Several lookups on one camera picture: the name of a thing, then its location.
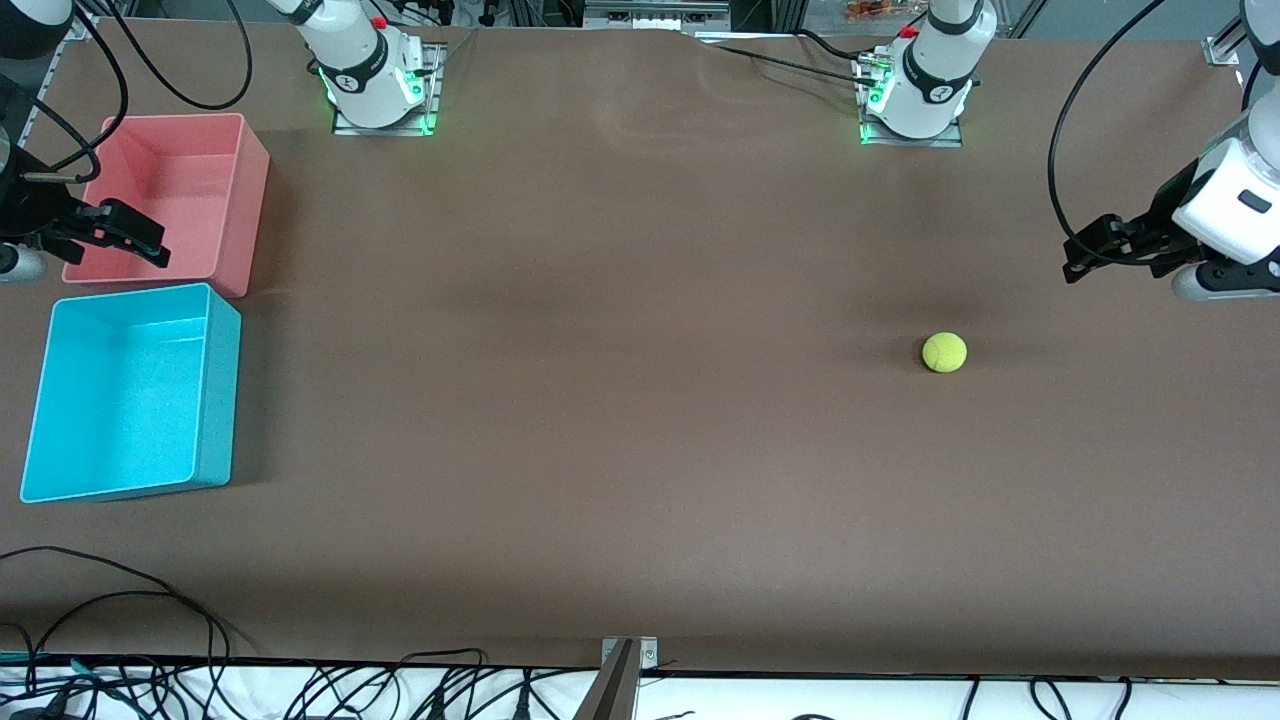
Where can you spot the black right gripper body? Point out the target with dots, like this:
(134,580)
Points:
(30,213)

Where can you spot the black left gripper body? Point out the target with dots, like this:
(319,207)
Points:
(1163,216)

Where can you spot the yellow-green tennis ball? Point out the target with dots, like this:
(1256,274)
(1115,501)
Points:
(944,352)

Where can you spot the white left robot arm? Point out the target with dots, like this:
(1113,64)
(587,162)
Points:
(935,90)

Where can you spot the pink plastic bin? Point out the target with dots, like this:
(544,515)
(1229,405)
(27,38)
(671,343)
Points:
(180,190)

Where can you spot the blue plastic bin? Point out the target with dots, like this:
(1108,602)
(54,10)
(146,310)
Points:
(120,400)

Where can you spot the orange object behind table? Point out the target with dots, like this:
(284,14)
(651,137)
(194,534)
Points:
(880,10)

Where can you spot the brown table cover sheet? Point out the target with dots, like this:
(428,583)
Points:
(640,400)

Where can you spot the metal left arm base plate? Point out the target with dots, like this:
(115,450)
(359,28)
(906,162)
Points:
(912,142)

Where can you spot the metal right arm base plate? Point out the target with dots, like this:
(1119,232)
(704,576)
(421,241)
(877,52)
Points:
(436,90)

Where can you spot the aluminium frame piece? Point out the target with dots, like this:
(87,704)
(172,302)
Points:
(655,14)

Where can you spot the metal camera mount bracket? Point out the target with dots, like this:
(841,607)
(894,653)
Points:
(618,680)

